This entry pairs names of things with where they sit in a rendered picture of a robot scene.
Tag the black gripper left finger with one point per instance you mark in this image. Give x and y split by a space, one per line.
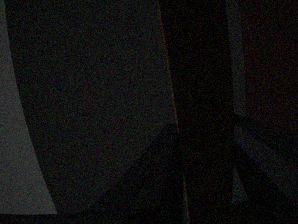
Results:
149 193

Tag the dark grey flat panel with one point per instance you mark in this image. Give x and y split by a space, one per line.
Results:
94 88

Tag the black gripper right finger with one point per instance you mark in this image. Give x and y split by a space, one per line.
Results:
267 164

